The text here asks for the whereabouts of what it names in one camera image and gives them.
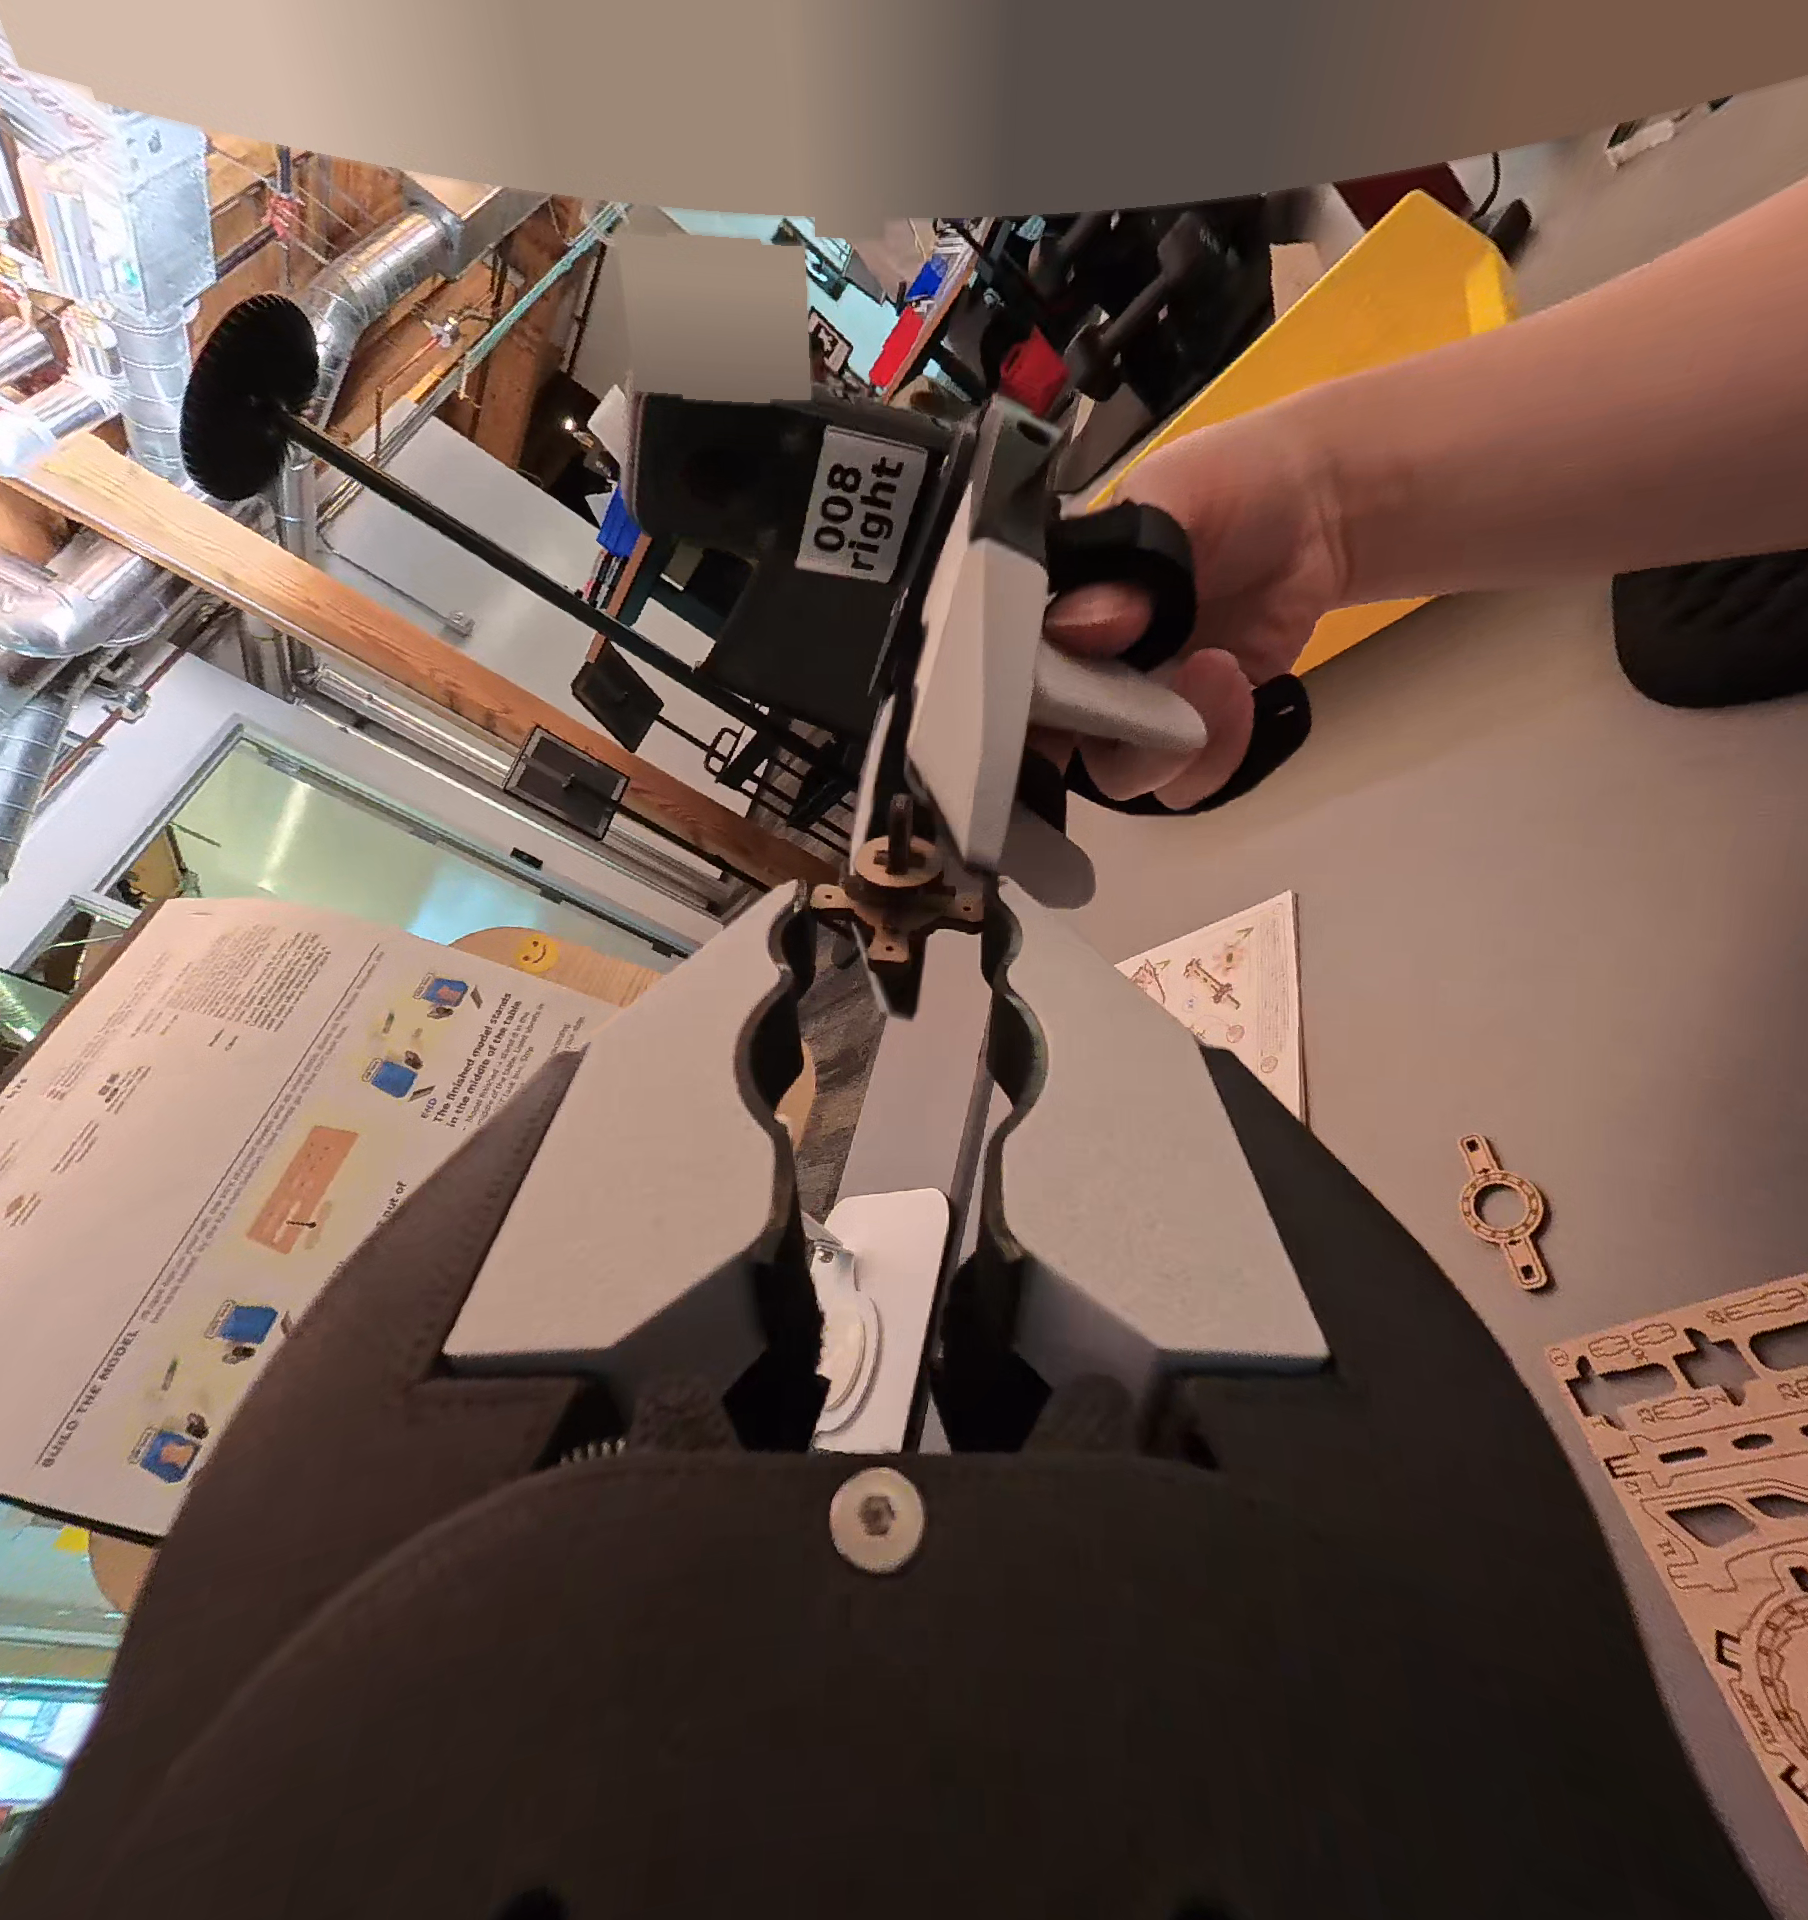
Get black pad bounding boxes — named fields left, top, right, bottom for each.
left=1613, top=544, right=1808, bottom=711

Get round wooden smiley board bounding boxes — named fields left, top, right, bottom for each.
left=453, top=924, right=668, bottom=1011

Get wooden ceiling beam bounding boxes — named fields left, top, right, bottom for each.
left=4, top=432, right=846, bottom=889

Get small black box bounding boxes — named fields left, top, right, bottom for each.
left=502, top=727, right=631, bottom=842

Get small instruction booklet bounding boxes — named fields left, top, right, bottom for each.
left=1114, top=891, right=1306, bottom=1126

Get black disc on rod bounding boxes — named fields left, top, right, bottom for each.
left=179, top=291, right=742, bottom=719

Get wooden ring lever part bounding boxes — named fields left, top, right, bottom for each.
left=1457, top=1134, right=1554, bottom=1296

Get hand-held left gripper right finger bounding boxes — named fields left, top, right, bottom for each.
left=933, top=897, right=1335, bottom=1454

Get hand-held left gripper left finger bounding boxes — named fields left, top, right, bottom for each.
left=442, top=884, right=832, bottom=1454

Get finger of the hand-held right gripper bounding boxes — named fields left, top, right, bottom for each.
left=903, top=491, right=1057, bottom=880
left=847, top=683, right=920, bottom=872

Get silver ventilation duct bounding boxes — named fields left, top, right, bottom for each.
left=0, top=516, right=114, bottom=921
left=291, top=207, right=469, bottom=440

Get yellow box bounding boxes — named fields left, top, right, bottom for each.
left=1091, top=188, right=1520, bottom=678

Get person's right forearm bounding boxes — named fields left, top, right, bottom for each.
left=1316, top=141, right=1808, bottom=639

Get white stand base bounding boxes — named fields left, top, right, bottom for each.
left=807, top=1190, right=955, bottom=1454

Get wooden parts sheet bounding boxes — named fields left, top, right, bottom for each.
left=1545, top=1260, right=1808, bottom=1920

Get glass window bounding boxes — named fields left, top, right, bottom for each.
left=166, top=720, right=751, bottom=965

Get wooden cross part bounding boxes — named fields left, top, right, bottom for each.
left=811, top=795, right=992, bottom=974

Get large laminated instruction sheet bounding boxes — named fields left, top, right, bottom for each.
left=0, top=897, right=621, bottom=1544

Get person's right hand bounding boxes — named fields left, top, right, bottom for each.
left=1032, top=417, right=1359, bottom=814

